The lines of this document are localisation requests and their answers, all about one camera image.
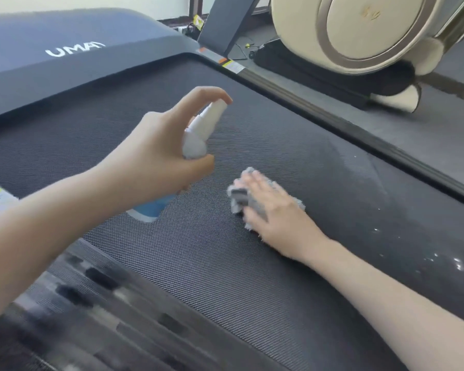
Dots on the person's left hand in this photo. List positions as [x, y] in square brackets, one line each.
[151, 162]

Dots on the person's right hand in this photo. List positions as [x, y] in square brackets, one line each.
[290, 227]

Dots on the grey fluffy cloth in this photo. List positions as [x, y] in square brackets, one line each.
[239, 200]

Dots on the white blue spray bottle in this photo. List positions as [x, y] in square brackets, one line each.
[201, 127]

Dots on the dark grey treadmill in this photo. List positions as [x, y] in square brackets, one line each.
[216, 289]

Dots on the person's left forearm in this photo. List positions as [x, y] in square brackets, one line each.
[42, 235]

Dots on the person's right forearm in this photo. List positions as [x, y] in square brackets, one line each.
[402, 312]

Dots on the white power socket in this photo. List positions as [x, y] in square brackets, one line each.
[185, 29]

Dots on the yellow hang tag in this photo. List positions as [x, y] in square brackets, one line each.
[198, 21]

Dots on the beige brown massage chair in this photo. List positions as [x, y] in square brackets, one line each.
[371, 27]

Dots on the dark glass double door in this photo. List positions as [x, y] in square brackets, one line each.
[460, 65]

